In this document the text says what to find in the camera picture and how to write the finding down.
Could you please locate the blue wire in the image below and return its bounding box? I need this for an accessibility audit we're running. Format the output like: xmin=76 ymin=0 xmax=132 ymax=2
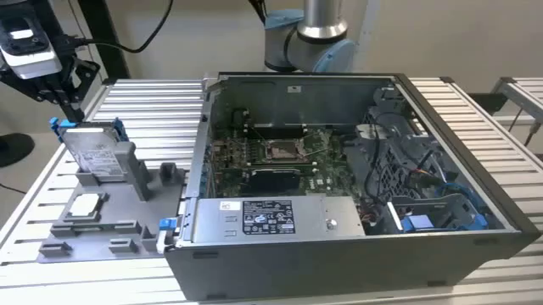
xmin=435 ymin=181 xmax=473 ymax=206

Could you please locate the coloured wire bundle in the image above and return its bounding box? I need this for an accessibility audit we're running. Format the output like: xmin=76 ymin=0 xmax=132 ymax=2
xmin=405 ymin=148 xmax=444 ymax=192

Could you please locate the grey parts rack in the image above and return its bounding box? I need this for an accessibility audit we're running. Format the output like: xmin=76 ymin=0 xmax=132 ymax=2
xmin=37 ymin=141 xmax=189 ymax=264

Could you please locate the dark plastic drive cage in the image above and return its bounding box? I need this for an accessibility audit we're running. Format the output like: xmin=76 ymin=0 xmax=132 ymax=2
xmin=341 ymin=122 xmax=451 ymax=204

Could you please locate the grey metal disk bay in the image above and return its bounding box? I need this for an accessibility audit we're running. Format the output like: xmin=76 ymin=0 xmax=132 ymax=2
xmin=385 ymin=191 xmax=485 ymax=232

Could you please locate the green motherboard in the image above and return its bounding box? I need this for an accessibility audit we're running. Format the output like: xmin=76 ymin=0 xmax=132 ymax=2
xmin=207 ymin=129 xmax=367 ymax=198

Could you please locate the black graphics card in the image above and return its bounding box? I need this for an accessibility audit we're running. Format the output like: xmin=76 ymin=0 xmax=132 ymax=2
xmin=248 ymin=168 xmax=303 ymax=195

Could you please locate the grey power supply unit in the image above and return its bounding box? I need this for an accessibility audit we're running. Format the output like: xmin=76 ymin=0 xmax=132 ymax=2
xmin=189 ymin=195 xmax=367 ymax=244

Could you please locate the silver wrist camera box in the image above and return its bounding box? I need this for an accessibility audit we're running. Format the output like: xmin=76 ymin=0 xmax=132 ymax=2
xmin=0 ymin=8 xmax=63 ymax=80

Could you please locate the black camera cable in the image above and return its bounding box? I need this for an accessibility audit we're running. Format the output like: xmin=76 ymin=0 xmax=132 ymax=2
xmin=63 ymin=0 xmax=175 ymax=54

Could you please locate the metal slat side table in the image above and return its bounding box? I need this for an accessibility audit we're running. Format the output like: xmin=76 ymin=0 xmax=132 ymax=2
xmin=491 ymin=76 xmax=543 ymax=119

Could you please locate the black frame post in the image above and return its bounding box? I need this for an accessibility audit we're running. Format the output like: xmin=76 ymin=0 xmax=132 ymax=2
xmin=83 ymin=0 xmax=131 ymax=81

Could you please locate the CPU socket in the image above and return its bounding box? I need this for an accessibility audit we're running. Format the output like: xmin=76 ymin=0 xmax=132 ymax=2
xmin=264 ymin=139 xmax=304 ymax=161

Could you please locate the silver CPU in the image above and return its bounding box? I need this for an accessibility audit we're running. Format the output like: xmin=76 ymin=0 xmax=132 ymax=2
xmin=67 ymin=193 xmax=107 ymax=219

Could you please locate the black round stand base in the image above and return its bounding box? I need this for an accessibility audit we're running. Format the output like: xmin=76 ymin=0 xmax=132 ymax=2
xmin=0 ymin=132 xmax=36 ymax=168

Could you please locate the dark green RAM stick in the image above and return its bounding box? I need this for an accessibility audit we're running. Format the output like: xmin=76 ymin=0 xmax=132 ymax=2
xmin=71 ymin=224 xmax=135 ymax=232

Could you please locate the hard disk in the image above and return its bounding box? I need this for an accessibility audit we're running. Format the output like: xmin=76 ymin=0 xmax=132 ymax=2
xmin=49 ymin=116 xmax=136 ymax=184

